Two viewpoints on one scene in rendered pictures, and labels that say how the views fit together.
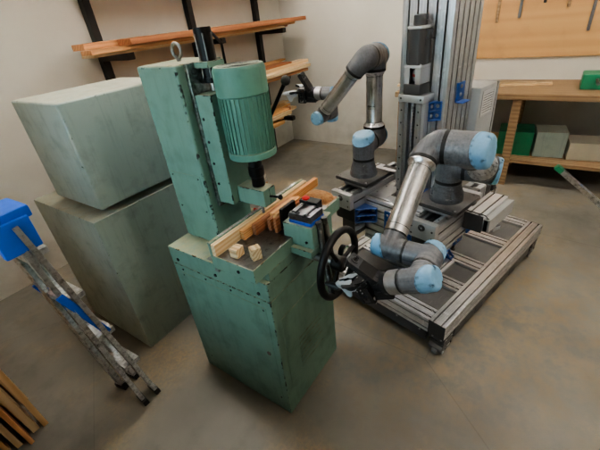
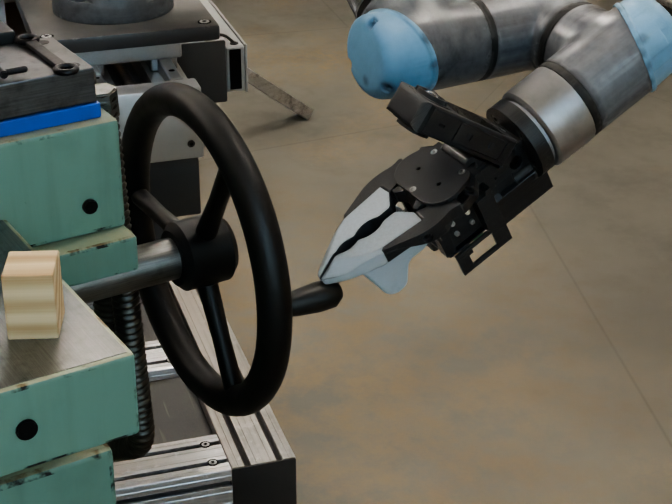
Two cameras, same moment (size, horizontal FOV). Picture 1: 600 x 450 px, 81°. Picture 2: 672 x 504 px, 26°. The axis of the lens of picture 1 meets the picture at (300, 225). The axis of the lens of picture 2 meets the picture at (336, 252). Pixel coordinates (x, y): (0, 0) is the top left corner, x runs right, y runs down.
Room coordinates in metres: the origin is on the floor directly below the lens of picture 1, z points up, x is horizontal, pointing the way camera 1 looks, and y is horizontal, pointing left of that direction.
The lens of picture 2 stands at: (0.56, 0.86, 1.36)
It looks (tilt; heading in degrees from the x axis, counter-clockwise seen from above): 27 degrees down; 291
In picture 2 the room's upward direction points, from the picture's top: straight up
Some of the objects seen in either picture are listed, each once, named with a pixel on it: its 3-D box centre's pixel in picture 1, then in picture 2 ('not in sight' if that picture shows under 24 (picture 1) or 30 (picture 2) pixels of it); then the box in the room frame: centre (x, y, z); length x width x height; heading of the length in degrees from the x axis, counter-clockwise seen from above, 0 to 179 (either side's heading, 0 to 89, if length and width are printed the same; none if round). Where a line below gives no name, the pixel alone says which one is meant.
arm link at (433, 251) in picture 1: (424, 256); (523, 27); (0.84, -0.36, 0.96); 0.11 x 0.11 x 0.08; 51
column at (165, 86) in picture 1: (202, 154); not in sight; (1.44, 0.37, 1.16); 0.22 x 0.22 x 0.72; 52
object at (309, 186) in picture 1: (283, 204); not in sight; (1.37, 0.06, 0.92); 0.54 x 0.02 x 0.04; 142
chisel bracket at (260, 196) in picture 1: (257, 194); not in sight; (1.28, 0.15, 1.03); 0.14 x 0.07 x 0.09; 52
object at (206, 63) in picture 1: (205, 55); not in sight; (1.35, 0.25, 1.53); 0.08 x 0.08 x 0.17; 52
